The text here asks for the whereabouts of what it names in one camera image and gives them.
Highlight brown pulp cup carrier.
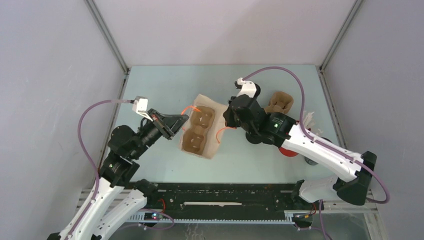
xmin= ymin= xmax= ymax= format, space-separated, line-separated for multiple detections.
xmin=264 ymin=91 xmax=294 ymax=114

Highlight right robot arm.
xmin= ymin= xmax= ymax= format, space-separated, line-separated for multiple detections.
xmin=223 ymin=94 xmax=377 ymax=209

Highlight aluminium frame rail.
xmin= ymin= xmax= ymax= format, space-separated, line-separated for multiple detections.
xmin=84 ymin=0 xmax=130 ymax=75

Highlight red straw holder cup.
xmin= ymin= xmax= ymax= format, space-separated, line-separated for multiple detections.
xmin=278 ymin=147 xmax=298 ymax=158

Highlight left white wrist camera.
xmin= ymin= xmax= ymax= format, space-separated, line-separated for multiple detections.
xmin=132 ymin=96 xmax=153 ymax=122

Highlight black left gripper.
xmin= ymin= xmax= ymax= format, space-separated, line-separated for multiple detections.
xmin=129 ymin=108 xmax=189 ymax=160

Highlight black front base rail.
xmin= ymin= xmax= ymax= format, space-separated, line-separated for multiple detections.
xmin=146 ymin=182 xmax=319 ymax=222

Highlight paper bag orange handles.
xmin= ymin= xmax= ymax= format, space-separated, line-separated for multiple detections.
xmin=179 ymin=94 xmax=228 ymax=160

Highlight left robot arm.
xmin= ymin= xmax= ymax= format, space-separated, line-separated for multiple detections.
xmin=48 ymin=108 xmax=189 ymax=240

